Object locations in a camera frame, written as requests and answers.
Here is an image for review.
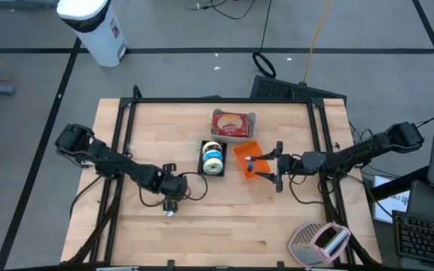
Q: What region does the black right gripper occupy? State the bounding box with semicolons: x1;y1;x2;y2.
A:
254;140;304;193

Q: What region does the blue frosted donut tape roll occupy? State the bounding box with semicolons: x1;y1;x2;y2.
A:
202;149;224;163

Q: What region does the red plastic-wrapped package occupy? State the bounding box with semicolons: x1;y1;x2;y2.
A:
212;112;249;139

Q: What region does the orange slotted plastic basket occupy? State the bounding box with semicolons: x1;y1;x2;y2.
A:
231;140;272;181

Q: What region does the black slotted plastic basket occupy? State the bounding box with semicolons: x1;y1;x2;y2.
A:
196;137;228;178

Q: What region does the pink handheld device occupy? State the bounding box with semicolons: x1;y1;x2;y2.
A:
287;221;327;266

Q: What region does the pink desk organizer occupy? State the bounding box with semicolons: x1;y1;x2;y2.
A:
311;221;353;264

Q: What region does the white paper sheet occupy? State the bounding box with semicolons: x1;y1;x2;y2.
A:
372;175;411;224

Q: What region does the white trash can black liner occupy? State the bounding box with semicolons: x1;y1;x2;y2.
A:
56;0;128;69

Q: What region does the black keyboard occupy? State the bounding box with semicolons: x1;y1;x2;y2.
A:
391;209;434;269

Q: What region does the black metal table frame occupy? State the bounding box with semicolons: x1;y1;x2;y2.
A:
66;84;382;271

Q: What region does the black coiled floor cable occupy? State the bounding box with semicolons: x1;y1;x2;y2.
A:
252;0;277;80

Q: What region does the yellow hanging cable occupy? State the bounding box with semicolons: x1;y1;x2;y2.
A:
301;0;333;84

